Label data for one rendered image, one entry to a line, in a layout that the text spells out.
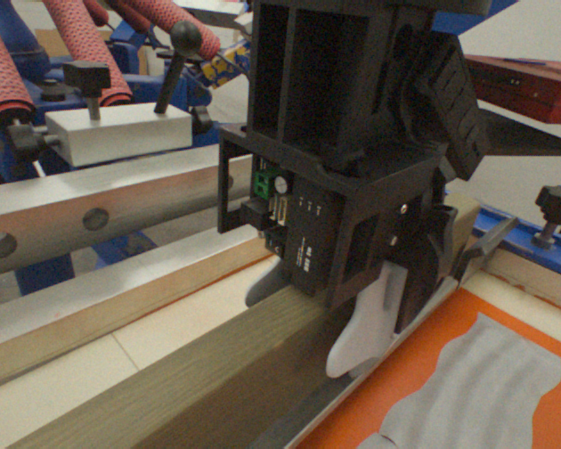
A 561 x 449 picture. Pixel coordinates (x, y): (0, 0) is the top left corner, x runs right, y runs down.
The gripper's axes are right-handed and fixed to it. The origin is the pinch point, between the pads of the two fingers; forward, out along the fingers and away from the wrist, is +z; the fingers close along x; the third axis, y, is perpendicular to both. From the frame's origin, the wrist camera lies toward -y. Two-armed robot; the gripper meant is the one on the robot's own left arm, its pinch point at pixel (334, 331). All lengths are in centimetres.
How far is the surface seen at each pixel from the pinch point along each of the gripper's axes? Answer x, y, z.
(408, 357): 3.1, -7.3, 5.3
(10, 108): -42.8, 6.6, -4.7
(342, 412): 2.4, 0.7, 5.3
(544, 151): -7, -92, 6
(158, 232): -160, -70, 100
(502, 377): 9.0, -11.1, 4.9
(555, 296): 9.3, -25.3, 4.2
